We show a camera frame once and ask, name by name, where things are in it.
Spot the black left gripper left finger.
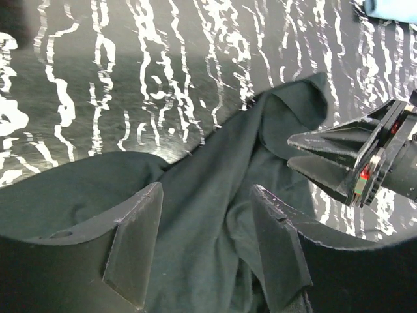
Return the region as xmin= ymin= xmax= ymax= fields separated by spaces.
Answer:
xmin=1 ymin=183 xmax=163 ymax=312

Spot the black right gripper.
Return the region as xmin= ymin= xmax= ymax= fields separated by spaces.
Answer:
xmin=287 ymin=91 xmax=416 ymax=207

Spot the folded grey-blue t shirt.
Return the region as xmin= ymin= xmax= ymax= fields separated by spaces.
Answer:
xmin=363 ymin=0 xmax=416 ymax=24

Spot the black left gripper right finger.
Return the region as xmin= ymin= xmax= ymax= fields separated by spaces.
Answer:
xmin=250 ymin=185 xmax=416 ymax=312

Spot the black t shirt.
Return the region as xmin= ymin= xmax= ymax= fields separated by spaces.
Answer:
xmin=1 ymin=73 xmax=328 ymax=313

